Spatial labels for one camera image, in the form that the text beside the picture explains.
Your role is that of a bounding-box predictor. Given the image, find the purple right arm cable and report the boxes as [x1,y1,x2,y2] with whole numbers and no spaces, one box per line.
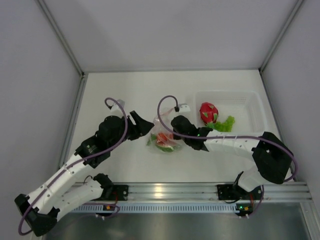
[156,94,300,182]

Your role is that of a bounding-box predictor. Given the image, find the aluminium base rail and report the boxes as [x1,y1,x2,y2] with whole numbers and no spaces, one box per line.
[122,181,313,203]

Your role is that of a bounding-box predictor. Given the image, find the aluminium frame post left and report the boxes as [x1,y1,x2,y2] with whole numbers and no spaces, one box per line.
[35,0,85,77]

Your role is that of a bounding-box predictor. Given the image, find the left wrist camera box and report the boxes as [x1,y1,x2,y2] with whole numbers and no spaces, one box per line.
[109,99,125,114]

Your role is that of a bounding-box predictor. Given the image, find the fake watermelon slice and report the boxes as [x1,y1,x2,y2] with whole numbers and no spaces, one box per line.
[155,144,181,153]

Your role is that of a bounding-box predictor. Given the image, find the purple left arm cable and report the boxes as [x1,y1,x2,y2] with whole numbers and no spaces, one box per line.
[18,97,130,236]

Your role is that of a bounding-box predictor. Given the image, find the green fake grapes bunch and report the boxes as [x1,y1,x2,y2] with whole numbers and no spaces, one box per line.
[214,115,235,133]

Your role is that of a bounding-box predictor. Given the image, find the aluminium frame post right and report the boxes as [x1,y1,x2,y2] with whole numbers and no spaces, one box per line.
[258,0,305,75]

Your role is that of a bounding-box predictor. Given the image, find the orange fake carrot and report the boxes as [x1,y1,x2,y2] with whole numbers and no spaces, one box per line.
[156,132,174,145]

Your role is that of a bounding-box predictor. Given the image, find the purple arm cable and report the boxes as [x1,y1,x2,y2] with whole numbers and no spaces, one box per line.
[18,97,130,236]
[156,94,300,182]

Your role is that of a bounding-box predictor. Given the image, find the clear zip top bag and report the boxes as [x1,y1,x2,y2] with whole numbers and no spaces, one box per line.
[146,107,183,154]

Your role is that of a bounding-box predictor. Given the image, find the white perforated plastic basket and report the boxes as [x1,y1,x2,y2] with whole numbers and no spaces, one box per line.
[192,90,268,135]

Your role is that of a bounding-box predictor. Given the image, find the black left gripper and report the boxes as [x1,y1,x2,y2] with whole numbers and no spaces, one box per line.
[108,110,154,150]

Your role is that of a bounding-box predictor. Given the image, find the grey slotted cable duct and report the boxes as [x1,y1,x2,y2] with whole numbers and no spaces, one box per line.
[71,202,249,214]

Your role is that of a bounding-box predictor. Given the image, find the aluminium frame post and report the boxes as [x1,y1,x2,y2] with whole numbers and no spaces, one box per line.
[258,0,305,75]
[35,0,85,77]

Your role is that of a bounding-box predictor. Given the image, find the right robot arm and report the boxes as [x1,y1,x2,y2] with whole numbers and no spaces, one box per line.
[170,115,293,200]

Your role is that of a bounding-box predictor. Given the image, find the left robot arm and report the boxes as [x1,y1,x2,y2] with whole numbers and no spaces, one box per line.
[14,111,154,237]

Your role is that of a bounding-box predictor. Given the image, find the red fake food piece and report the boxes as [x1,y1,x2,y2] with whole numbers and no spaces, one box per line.
[199,102,219,129]

